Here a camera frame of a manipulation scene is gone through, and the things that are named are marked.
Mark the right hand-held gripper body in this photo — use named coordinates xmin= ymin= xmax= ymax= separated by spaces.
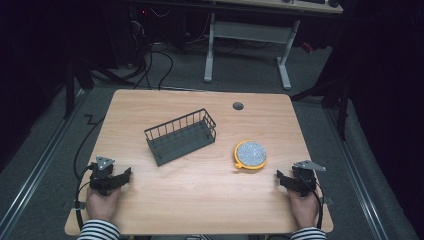
xmin=291 ymin=159 xmax=327 ymax=198

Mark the left hand-held gripper cable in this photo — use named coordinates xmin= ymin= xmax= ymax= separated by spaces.
xmin=73 ymin=162 xmax=95 ymax=231

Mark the dark wire basket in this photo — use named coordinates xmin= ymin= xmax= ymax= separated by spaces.
xmin=143 ymin=107 xmax=218 ymax=167

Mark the person's left hand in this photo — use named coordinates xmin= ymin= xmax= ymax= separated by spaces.
xmin=85 ymin=186 xmax=122 ymax=223

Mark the black metal stand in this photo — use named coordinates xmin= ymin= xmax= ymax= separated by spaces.
xmin=289 ymin=63 xmax=355 ymax=142
xmin=62 ymin=54 xmax=136 ymax=120

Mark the white-framed desk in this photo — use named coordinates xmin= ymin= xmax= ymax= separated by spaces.
xmin=202 ymin=0 xmax=344 ymax=92

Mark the bundle of black cables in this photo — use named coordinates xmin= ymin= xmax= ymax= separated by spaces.
xmin=128 ymin=6 xmax=176 ymax=92

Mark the person's right hand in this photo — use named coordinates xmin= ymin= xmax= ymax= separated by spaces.
xmin=287 ymin=188 xmax=320 ymax=231

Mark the black floor cable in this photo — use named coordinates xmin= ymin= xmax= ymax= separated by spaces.
xmin=72 ymin=113 xmax=107 ymax=181

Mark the right hand-held gripper cable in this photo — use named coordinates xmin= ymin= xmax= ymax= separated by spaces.
xmin=311 ymin=179 xmax=326 ymax=231

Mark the hand-held gripper cable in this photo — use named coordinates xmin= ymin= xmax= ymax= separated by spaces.
xmin=73 ymin=162 xmax=95 ymax=231
xmin=311 ymin=179 xmax=326 ymax=231

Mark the round yellow glitter-topped case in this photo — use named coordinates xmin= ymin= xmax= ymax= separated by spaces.
xmin=232 ymin=139 xmax=268 ymax=171

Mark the metal floor rail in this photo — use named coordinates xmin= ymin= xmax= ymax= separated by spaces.
xmin=0 ymin=89 xmax=88 ymax=234
xmin=324 ymin=107 xmax=392 ymax=240

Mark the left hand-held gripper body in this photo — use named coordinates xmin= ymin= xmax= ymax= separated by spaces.
xmin=87 ymin=155 xmax=117 ymax=197

